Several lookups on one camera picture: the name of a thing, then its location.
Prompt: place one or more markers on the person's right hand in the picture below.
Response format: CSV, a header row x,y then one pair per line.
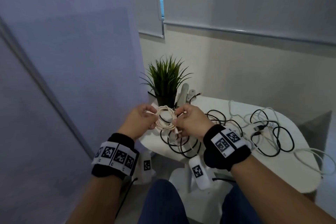
x,y
194,122

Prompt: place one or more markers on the person's left hand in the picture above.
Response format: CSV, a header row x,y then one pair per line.
x,y
136,122

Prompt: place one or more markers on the person's right forearm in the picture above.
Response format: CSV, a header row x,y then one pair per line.
x,y
275,195

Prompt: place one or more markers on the person's left forearm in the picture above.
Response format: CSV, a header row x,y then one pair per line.
x,y
97,200

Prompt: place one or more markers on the person's left leg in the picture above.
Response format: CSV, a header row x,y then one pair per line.
x,y
162,202

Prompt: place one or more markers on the person's leg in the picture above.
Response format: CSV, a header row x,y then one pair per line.
x,y
162,202
239,208

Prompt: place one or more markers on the person's right leg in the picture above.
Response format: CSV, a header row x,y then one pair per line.
x,y
239,208

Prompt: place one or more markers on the small white gadget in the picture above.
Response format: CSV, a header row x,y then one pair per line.
x,y
191,95

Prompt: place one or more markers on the grey oblong device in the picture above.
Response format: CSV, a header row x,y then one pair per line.
x,y
183,92

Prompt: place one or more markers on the green plant in black pot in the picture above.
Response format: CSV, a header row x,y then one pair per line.
x,y
165,100

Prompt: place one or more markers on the black wristband with marker tags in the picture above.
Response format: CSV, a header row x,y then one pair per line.
x,y
225,145
115,155

